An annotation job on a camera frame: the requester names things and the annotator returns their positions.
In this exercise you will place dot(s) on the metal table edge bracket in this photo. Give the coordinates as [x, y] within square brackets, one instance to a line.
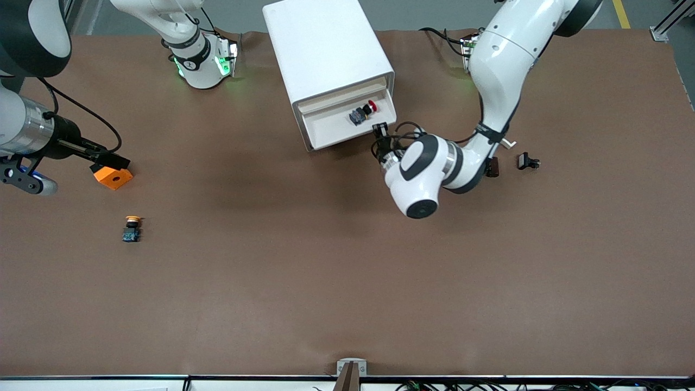
[341, 369]

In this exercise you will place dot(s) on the white table edge rail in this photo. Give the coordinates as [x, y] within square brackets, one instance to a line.
[81, 384]

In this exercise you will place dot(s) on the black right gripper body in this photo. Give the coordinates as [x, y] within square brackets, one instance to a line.
[66, 140]

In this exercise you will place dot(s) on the orange cap push button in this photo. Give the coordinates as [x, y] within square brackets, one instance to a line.
[131, 233]

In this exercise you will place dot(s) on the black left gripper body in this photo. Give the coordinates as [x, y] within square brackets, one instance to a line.
[382, 146]

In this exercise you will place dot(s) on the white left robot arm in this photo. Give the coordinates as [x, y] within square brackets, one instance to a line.
[499, 65]

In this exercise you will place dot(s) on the red push button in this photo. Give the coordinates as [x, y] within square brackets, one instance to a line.
[358, 116]

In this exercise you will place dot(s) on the aluminium frame post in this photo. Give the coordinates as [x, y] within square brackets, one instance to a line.
[659, 33]

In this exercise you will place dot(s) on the orange and black box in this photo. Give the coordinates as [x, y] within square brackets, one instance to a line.
[114, 179]

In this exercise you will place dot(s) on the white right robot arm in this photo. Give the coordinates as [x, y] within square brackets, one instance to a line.
[195, 65]

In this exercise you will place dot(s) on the metal base connector bracket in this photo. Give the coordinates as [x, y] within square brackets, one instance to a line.
[232, 54]
[467, 46]

